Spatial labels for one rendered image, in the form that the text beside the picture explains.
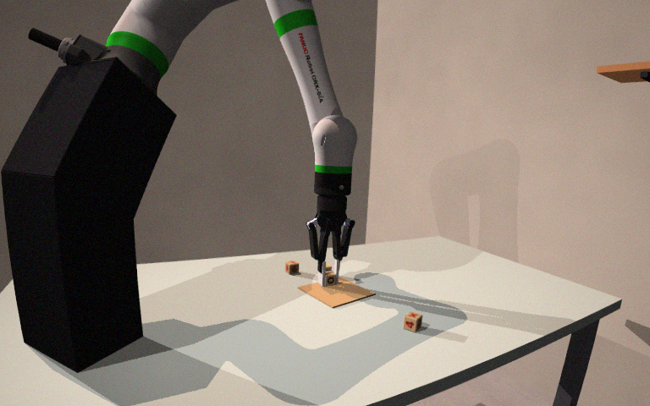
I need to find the tan square mat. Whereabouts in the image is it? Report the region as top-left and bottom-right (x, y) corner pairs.
(298, 277), (376, 308)

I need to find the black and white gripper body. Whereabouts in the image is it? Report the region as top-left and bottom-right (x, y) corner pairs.
(315, 195), (347, 232)

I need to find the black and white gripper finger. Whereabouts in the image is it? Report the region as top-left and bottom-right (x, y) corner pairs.
(306, 217), (332, 286)
(331, 217), (355, 284)

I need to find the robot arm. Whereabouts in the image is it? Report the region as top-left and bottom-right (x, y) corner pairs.
(28, 0), (357, 198)

